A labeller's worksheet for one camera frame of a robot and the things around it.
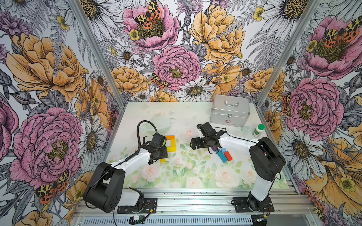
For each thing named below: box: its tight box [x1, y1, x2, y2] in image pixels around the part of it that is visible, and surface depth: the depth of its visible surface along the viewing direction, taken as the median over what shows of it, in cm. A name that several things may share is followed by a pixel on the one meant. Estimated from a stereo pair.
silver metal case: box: [209, 94, 251, 128], surface depth 103 cm
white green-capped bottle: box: [252, 123, 266, 138], surface depth 99 cm
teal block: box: [215, 148, 228, 163], surface depth 94 cm
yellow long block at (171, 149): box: [166, 145, 177, 153], surface depth 98 cm
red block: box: [223, 151, 233, 162], surface depth 93 cm
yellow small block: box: [171, 138, 176, 147], surface depth 101 cm
